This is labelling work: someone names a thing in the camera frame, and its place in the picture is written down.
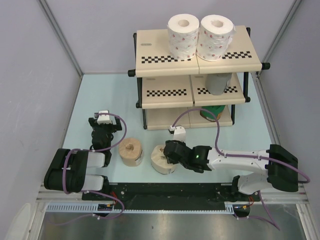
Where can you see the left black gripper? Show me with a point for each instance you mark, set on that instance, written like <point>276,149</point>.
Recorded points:
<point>115,127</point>

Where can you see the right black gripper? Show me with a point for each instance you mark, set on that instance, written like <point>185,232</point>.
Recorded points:
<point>180,142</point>

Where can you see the cream paper roll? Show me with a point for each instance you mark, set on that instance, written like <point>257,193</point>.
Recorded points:
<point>159,161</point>

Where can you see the green paper towel roll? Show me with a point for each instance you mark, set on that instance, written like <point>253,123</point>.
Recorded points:
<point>212,113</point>

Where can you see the grey paper towel roll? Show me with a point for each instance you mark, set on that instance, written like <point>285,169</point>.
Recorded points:
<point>216,83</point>

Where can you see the white dotted paper roll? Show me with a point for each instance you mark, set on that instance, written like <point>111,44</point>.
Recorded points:
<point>183,32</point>

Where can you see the white pinkish paper roll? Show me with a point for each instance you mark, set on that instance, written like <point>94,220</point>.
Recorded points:
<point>215,35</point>

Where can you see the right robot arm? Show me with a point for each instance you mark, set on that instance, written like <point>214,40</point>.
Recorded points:
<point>272,168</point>

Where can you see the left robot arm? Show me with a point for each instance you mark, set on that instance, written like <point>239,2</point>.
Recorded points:
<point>68,169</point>

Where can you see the beige three-tier shelf rack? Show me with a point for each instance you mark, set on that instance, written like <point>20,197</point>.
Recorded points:
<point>168,87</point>

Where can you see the brown wrapped paper roll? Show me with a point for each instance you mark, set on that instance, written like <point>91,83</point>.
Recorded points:
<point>131,151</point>

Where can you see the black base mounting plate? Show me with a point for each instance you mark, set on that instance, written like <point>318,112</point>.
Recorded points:
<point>219,192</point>

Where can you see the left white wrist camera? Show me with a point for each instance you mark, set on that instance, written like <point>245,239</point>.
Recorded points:
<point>102,117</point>

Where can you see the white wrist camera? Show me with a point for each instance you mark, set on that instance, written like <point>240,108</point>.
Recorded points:
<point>178,132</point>
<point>102,117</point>

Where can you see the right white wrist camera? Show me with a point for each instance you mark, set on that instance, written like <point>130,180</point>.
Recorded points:
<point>178,132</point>

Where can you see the slotted cable duct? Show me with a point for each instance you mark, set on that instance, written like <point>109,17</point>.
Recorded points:
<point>59,207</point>

